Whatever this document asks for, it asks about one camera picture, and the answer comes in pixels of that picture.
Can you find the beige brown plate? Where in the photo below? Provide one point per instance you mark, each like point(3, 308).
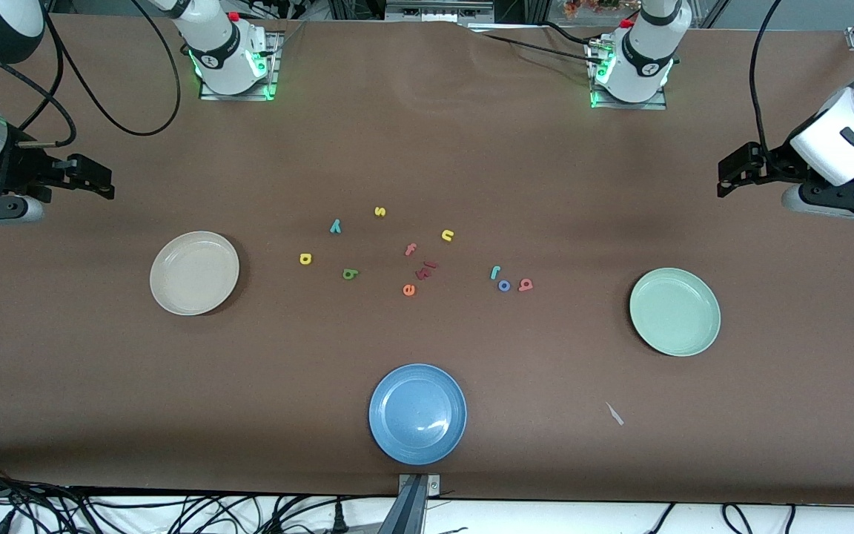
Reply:
point(194, 273)

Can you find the blue plate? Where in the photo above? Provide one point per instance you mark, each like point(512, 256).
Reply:
point(417, 414)

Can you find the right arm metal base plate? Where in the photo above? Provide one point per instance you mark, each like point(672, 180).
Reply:
point(238, 95)

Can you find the grey metal box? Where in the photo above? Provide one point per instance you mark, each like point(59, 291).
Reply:
point(438, 10)

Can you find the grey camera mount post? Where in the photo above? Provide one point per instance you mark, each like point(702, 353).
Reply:
point(411, 508)

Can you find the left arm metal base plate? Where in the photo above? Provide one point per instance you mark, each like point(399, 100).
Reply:
point(627, 106)

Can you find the light green plate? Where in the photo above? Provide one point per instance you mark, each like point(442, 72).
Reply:
point(674, 311)

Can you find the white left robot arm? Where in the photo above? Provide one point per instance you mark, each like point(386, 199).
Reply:
point(646, 52)

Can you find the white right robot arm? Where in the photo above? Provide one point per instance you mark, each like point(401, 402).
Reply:
point(223, 44)

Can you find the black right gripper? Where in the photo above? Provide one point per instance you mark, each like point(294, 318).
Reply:
point(18, 169)

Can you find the orange flowers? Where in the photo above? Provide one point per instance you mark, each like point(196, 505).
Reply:
point(590, 7)

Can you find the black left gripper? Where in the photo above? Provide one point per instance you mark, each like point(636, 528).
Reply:
point(777, 166)

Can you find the brown table cover sheet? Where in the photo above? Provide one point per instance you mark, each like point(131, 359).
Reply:
point(427, 148)

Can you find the white paper scrap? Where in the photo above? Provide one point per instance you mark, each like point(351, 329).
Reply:
point(614, 414)

